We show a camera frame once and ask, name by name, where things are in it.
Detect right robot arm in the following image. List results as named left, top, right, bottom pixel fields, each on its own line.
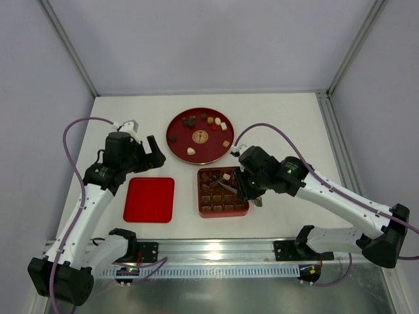
left=231, top=145, right=410, bottom=268

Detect dark chocolate cluster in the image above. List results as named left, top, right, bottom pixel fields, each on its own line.
left=182, top=119, right=196, bottom=128

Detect metal serving tongs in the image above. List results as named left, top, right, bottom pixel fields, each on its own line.
left=213, top=179, right=237, bottom=194

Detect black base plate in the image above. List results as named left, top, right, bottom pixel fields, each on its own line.
left=135, top=241, right=159, bottom=264
left=273, top=240, right=335, bottom=262

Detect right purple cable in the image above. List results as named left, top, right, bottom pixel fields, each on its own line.
left=230, top=122, right=419, bottom=288

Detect white heart chocolate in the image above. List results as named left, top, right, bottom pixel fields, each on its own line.
left=187, top=147, right=196, bottom=155

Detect purple cable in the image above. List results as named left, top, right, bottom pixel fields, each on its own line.
left=230, top=122, right=419, bottom=288
left=52, top=116, right=168, bottom=314

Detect red chocolate box with tray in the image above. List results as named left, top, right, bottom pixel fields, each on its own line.
left=197, top=166, right=249, bottom=218

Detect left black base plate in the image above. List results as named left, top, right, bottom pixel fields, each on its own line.
left=135, top=241, right=159, bottom=264

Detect aluminium frame rail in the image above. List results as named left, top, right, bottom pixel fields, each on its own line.
left=41, top=237, right=399, bottom=262

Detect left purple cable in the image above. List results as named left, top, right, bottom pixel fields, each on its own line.
left=52, top=116, right=168, bottom=314

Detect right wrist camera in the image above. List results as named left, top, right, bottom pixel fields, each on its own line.
left=230, top=145, right=247, bottom=158

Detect slotted cable duct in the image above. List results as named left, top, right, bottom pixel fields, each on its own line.
left=98, top=264, right=300, bottom=280

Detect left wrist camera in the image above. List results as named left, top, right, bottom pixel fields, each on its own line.
left=111, top=120, right=138, bottom=137

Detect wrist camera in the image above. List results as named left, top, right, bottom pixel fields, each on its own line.
left=111, top=120, right=138, bottom=137
left=230, top=145, right=247, bottom=158

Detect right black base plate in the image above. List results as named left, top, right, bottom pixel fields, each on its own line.
left=273, top=240, right=335, bottom=262

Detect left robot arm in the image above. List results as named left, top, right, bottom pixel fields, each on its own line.
left=27, top=131, right=166, bottom=309

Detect round red plate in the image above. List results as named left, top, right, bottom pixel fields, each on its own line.
left=166, top=107, right=235, bottom=165

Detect red rectangular box lid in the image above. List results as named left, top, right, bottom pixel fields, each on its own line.
left=123, top=177, right=175, bottom=224

